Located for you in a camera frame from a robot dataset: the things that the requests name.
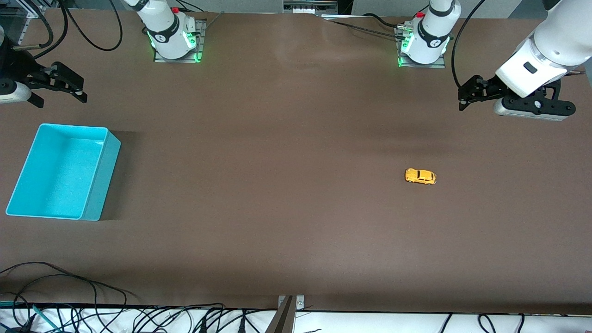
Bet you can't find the yellow beetle toy car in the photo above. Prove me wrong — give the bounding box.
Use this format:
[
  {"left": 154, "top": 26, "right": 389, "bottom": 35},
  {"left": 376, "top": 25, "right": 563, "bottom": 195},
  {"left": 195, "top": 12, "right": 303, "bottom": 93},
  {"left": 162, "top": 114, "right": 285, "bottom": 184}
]
[{"left": 405, "top": 168, "right": 437, "bottom": 185}]

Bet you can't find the turquoise plastic bin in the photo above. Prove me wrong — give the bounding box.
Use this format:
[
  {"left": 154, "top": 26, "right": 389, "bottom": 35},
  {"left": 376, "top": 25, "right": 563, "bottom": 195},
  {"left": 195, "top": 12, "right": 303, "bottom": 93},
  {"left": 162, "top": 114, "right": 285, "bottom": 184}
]
[{"left": 6, "top": 123, "right": 122, "bottom": 222}]

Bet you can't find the white power strip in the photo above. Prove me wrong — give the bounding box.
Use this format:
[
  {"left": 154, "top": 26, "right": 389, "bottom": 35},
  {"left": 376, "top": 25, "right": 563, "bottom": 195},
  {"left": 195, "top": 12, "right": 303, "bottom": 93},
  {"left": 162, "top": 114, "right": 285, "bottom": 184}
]
[{"left": 283, "top": 0, "right": 338, "bottom": 14}]

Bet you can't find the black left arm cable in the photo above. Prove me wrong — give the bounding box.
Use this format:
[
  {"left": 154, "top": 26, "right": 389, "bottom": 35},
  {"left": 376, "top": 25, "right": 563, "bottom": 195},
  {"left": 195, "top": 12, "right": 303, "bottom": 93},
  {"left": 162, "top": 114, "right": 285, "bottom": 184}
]
[{"left": 451, "top": 0, "right": 487, "bottom": 89}]

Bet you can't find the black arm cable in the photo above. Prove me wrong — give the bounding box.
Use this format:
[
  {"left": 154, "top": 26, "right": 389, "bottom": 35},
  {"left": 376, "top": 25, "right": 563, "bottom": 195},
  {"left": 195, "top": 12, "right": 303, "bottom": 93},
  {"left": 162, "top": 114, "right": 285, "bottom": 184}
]
[
  {"left": 59, "top": 0, "right": 123, "bottom": 51},
  {"left": 451, "top": 0, "right": 487, "bottom": 89}
]

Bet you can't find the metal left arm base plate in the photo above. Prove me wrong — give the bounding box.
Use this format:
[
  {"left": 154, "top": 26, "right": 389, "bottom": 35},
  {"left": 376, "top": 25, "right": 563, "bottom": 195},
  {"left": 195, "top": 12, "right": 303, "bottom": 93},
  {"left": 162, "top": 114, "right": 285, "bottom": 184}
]
[{"left": 398, "top": 25, "right": 447, "bottom": 69}]

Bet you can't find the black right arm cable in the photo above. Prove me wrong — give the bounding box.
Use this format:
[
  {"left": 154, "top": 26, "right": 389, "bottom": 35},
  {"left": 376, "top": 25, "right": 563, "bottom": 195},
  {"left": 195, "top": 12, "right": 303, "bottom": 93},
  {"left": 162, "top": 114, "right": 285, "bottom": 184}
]
[{"left": 59, "top": 0, "right": 123, "bottom": 51}]

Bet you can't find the thick black hose metal end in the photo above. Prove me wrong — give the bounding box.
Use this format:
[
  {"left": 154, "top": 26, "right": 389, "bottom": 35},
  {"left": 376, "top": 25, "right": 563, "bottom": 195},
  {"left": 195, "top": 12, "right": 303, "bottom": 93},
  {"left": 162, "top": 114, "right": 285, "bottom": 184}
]
[{"left": 13, "top": 7, "right": 54, "bottom": 50}]

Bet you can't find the aluminium frame rail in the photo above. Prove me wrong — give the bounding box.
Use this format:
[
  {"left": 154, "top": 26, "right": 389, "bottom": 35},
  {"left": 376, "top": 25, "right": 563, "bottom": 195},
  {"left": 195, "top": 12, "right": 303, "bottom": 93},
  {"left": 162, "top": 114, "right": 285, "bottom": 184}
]
[{"left": 0, "top": 0, "right": 47, "bottom": 20}]

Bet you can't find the thin black cable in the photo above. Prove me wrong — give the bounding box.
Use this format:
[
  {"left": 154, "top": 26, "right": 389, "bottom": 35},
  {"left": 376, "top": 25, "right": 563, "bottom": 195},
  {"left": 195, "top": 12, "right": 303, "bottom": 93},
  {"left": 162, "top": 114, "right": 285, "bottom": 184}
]
[{"left": 324, "top": 18, "right": 403, "bottom": 38}]

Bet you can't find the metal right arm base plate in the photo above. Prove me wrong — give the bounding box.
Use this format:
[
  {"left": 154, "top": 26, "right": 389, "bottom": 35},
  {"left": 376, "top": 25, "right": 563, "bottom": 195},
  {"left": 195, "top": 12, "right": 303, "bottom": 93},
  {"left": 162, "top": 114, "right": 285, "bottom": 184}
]
[{"left": 154, "top": 18, "right": 206, "bottom": 63}]

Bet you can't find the teal cable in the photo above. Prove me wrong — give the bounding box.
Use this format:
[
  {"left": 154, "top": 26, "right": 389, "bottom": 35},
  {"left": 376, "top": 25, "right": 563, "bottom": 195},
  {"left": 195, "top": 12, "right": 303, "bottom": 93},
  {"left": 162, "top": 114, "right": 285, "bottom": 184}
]
[{"left": 31, "top": 304, "right": 62, "bottom": 332}]

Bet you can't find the metal camera stand bracket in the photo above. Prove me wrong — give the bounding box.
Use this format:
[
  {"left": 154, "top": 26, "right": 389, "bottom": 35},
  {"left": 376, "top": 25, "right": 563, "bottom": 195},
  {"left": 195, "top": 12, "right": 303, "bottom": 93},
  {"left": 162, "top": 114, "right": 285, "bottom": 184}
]
[{"left": 277, "top": 295, "right": 306, "bottom": 333}]

